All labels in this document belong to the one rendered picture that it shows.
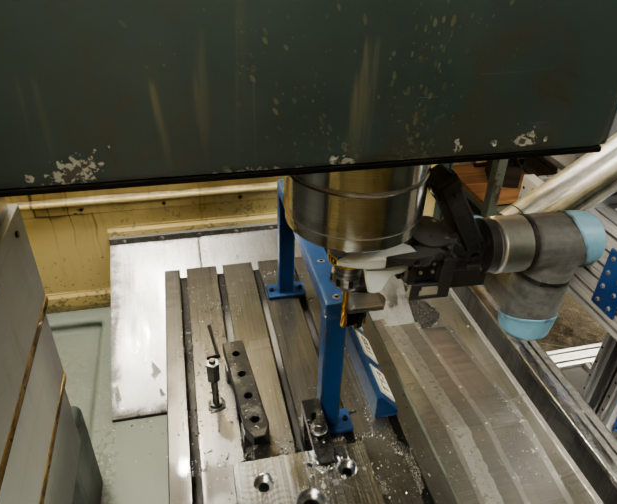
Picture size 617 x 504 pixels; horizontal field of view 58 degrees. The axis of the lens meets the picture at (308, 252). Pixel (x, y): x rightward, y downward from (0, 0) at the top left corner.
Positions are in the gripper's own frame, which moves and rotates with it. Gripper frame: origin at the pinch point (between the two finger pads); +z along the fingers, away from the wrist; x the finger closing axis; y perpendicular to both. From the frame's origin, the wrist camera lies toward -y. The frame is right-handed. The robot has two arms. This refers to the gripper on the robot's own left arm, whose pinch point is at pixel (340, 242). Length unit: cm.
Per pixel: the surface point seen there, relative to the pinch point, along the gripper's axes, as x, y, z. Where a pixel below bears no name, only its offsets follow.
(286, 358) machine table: 37, 55, -2
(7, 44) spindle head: -12.5, -25.6, 28.4
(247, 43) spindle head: -12.5, -25.8, 12.8
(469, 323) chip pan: 62, 76, -66
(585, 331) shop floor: 115, 140, -170
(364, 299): 16.7, 23.3, -11.1
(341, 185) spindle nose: -7.1, -11.3, 3.0
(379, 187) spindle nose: -8.0, -11.4, -0.6
